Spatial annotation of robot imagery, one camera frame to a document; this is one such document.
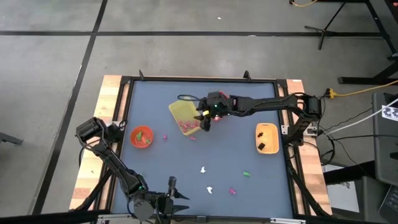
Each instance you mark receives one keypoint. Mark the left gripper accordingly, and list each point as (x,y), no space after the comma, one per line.
(161,203)

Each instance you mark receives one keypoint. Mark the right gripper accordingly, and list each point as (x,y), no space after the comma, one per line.
(217,104)

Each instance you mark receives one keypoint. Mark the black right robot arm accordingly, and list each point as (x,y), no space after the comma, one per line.
(267,104)

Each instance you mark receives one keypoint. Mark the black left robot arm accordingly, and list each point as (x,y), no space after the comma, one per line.
(112,158)

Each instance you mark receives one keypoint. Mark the yellow translucent plastic bin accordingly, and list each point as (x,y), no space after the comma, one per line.
(182,112)

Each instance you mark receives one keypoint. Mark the white ghost figurine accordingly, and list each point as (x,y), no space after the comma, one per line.
(203,170)
(210,190)

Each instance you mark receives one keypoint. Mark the orange round bowl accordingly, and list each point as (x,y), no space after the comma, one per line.
(143,144)

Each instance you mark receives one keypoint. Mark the wooden side board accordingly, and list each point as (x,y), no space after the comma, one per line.
(93,155)
(308,161)

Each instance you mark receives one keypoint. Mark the black beam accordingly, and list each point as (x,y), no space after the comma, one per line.
(53,216)

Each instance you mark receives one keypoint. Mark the yellow power plug block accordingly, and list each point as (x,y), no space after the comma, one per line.
(329,92)

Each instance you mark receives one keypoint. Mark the black tripod stand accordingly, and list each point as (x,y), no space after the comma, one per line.
(323,31)

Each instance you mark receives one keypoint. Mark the white paper sheet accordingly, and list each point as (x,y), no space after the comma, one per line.
(342,196)

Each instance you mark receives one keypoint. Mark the black floor stand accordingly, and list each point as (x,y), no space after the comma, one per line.
(363,80)

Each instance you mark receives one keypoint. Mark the dark grey furniture foot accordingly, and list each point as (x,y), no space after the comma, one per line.
(11,139)

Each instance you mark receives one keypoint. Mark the grey equipment case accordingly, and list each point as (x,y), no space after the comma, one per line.
(385,146)

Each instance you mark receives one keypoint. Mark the black white marker tag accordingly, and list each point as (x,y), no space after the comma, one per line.
(390,112)

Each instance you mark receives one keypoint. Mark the dark keyboard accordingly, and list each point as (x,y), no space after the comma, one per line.
(390,203)

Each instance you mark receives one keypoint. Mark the silver metal bracket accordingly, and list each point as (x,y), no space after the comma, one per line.
(115,215)
(287,220)

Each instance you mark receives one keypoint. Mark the black frame clamp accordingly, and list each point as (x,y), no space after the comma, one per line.
(247,74)
(141,74)

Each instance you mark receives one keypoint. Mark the white frame plate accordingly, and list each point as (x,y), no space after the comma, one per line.
(284,129)

